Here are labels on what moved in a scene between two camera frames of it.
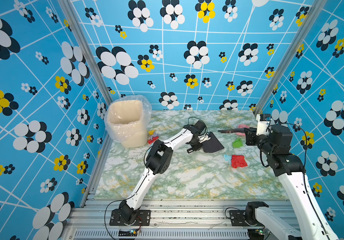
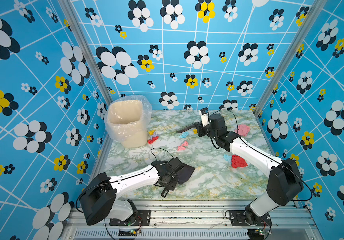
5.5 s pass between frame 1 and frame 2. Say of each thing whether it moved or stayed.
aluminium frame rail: stayed
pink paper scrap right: stayed
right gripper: moved
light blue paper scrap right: stayed
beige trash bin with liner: stayed
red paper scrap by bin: stayed
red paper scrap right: stayed
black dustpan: moved
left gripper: moved
